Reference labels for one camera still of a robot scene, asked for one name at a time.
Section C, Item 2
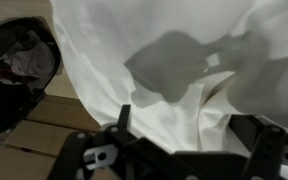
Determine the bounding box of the white duvet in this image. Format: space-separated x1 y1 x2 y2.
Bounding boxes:
49 0 288 180

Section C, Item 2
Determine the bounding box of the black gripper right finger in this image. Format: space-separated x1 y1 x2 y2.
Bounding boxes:
229 115 288 180

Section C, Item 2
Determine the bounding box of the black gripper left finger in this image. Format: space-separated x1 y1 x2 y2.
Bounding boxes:
47 105 198 180

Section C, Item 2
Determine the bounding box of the black bin with clothes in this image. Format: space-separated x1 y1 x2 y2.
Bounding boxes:
0 17 61 133

